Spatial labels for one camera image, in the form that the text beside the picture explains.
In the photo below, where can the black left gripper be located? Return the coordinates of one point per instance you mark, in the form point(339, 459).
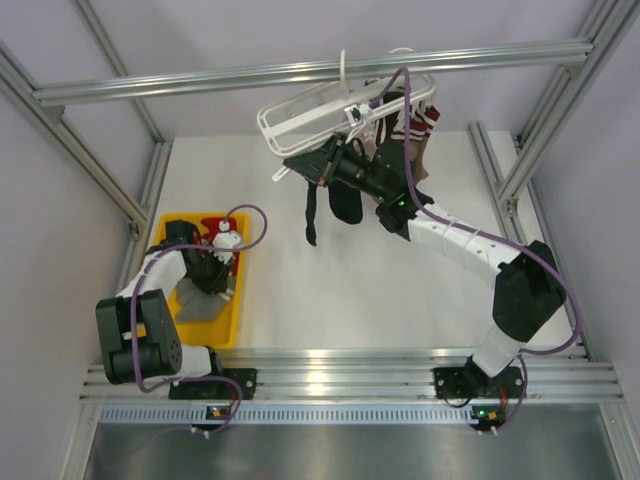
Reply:
point(218, 282)

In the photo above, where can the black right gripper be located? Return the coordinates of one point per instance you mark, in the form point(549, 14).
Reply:
point(320, 166)

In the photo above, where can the grey sock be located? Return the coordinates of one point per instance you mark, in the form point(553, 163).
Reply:
point(198, 306)

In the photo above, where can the white plastic clip hanger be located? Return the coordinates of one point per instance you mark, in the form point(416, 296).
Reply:
point(306, 120)

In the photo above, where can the black sock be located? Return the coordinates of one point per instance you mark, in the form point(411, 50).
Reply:
point(345, 203)
point(310, 214)

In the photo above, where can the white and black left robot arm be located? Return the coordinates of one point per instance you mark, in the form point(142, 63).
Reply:
point(185, 278)

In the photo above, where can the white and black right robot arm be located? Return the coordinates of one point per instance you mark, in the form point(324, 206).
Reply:
point(527, 289)

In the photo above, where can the red santa sock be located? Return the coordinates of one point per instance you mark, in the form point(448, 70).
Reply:
point(209, 228)

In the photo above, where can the pink sock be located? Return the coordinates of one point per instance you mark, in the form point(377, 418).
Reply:
point(370, 145)

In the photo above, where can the yellow plastic tray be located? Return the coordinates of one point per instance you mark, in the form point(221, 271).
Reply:
point(221, 333)

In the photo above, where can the maroon striped brown sock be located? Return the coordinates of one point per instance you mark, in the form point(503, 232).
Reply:
point(423, 119)

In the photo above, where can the aluminium top crossbar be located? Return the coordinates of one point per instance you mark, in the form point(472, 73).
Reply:
point(574, 50)

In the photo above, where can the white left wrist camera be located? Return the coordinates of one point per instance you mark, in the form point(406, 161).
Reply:
point(226, 242)

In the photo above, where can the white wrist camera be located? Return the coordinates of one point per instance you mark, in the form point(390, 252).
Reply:
point(226, 242)
point(360, 114)

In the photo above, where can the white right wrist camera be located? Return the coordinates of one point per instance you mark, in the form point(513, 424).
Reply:
point(360, 114)

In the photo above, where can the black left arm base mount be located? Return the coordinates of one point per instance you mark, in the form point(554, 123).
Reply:
point(246, 378)

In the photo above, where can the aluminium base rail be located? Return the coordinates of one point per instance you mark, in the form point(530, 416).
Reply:
point(406, 375)

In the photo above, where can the slotted grey cable duct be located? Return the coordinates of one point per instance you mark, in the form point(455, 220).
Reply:
point(299, 414)

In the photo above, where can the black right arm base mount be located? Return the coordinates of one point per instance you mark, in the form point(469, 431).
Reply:
point(462, 383)

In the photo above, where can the aluminium left frame post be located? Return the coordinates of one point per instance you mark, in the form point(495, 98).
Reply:
point(18, 86)

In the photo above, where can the aluminium frame post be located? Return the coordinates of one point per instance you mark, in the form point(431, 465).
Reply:
point(616, 24)
point(18, 86)

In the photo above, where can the aluminium right frame post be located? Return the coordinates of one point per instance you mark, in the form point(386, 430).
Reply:
point(616, 24)

